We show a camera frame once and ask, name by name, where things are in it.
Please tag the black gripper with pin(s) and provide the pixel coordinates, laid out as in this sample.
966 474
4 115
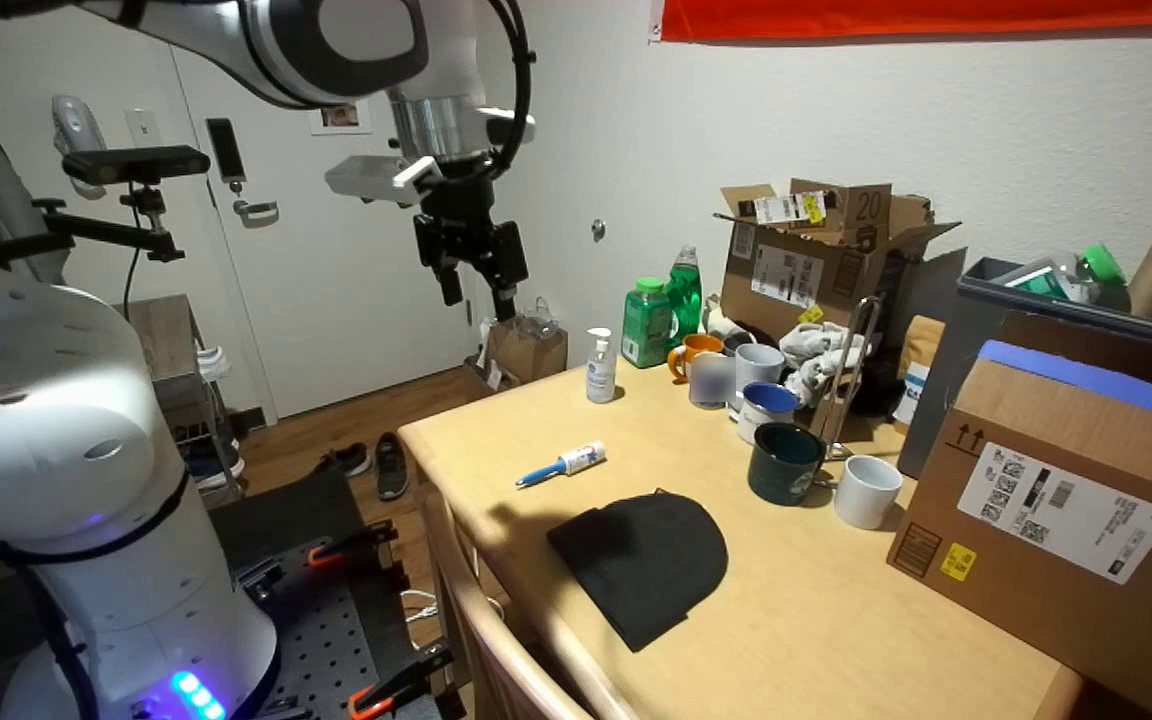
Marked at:
464 222

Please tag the black beanie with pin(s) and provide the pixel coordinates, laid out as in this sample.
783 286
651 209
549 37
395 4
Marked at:
643 563

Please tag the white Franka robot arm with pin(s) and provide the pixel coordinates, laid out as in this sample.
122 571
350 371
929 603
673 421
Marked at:
43 441

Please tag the small cardboard box on floor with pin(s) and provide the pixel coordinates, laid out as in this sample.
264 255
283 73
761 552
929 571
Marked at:
531 352

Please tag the white door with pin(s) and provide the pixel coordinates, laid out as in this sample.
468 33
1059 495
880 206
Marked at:
339 307

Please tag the clear hand sanitizer pump bottle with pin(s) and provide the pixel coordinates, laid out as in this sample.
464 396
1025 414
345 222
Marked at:
602 371

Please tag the green canister with green lid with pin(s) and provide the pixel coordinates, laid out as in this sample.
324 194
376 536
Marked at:
647 324

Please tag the dark shoe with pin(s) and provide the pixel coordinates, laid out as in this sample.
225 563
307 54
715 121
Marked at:
388 466
350 460

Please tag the photo sticker on door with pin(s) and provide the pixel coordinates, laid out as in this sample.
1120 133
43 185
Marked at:
343 116

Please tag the orange mug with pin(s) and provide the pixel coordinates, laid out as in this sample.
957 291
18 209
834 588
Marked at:
690 352

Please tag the blue patterned mug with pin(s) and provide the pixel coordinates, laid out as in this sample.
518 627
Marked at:
708 384

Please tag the black door keypad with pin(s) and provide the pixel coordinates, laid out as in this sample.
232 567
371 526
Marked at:
225 148

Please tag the plain white mug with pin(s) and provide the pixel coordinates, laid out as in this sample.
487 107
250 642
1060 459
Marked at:
756 367

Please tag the white mug with blue inside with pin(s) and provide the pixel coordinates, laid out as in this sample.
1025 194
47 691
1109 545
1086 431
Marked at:
766 407

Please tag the open cardboard box with labels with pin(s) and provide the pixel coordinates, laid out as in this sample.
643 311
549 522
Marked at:
817 262

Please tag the crumpled white paper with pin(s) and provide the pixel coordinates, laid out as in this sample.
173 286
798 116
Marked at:
821 352

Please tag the dark green mug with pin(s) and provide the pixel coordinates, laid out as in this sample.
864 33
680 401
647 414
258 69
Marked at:
784 466

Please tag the wooden chair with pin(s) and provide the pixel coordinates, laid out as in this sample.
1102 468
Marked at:
496 653

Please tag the metal curved stand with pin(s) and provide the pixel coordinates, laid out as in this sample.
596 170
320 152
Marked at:
841 383

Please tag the small white cup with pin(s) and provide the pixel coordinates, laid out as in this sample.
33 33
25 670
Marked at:
864 495

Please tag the small tan carton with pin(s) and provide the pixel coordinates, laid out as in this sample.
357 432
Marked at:
918 361

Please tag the dark grey trash bin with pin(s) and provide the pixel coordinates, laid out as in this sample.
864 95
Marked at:
968 334

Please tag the green item in bin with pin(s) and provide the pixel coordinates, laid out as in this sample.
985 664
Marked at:
1102 267

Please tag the dark brown board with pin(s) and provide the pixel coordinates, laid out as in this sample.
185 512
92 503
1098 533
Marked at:
1109 346

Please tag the cardboard box with blue tape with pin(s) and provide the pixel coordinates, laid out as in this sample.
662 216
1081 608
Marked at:
1068 533

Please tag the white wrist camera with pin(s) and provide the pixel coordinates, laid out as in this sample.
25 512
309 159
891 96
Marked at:
371 179

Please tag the black camera on mount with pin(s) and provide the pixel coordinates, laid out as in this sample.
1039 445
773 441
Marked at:
139 162

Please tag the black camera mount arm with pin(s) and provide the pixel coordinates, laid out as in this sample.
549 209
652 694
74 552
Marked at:
108 231

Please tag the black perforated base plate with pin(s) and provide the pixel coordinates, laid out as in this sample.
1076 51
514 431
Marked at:
320 642

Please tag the white wall intercom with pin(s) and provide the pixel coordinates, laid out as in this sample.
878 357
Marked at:
76 133

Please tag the red wall banner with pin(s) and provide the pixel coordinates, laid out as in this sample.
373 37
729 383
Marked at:
936 16

